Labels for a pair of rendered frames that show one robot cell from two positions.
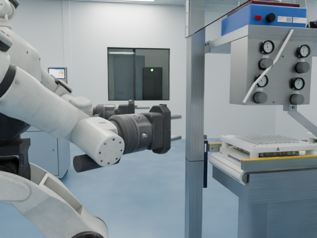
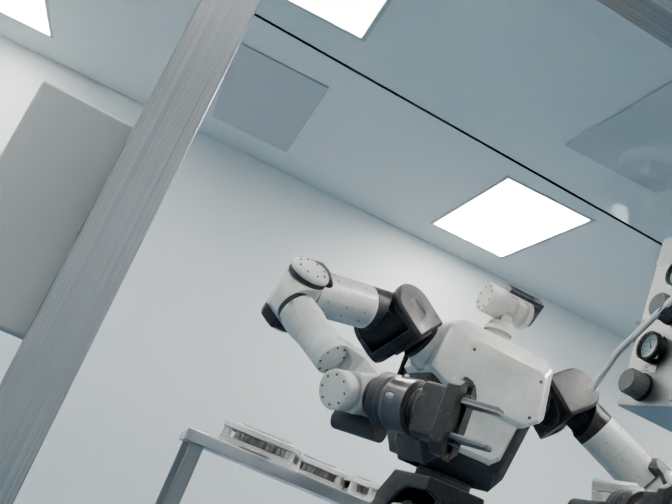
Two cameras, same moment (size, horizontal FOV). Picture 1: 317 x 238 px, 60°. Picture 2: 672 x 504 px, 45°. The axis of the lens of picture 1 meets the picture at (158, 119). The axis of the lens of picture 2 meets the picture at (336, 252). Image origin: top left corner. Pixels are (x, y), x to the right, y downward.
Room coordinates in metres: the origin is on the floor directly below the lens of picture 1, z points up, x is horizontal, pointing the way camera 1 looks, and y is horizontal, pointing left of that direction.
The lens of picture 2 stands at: (0.39, -1.20, 0.80)
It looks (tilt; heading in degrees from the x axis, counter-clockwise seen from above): 16 degrees up; 88
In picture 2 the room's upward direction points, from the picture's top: 23 degrees clockwise
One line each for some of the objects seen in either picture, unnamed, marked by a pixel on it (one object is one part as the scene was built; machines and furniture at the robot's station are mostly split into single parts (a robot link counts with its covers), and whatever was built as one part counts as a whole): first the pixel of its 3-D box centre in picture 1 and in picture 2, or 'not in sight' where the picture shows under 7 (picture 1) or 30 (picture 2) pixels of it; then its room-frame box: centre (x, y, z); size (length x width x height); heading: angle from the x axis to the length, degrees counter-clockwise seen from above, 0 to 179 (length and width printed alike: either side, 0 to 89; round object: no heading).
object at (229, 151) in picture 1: (263, 154); not in sight; (1.01, -0.40, 0.84); 0.24 x 0.24 x 0.02; 12
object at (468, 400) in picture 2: (171, 115); (483, 404); (0.71, -0.03, 1.02); 0.06 x 0.03 x 0.02; 134
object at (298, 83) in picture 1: (297, 83); not in sight; (0.83, -0.42, 1.10); 0.04 x 0.01 x 0.04; 102
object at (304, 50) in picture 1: (303, 51); not in sight; (0.84, -0.43, 1.20); 0.04 x 0.01 x 0.04; 102
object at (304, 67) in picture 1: (303, 65); not in sight; (0.83, -0.43, 1.16); 0.03 x 0.03 x 0.04; 12
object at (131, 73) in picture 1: (138, 74); not in sight; (6.09, 0.43, 1.43); 1.38 x 0.01 x 1.16; 98
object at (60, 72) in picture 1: (57, 91); not in sight; (3.53, 1.29, 1.07); 0.23 x 0.10 x 0.62; 98
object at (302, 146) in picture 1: (264, 141); not in sight; (1.01, -0.40, 0.89); 0.25 x 0.24 x 0.02; 12
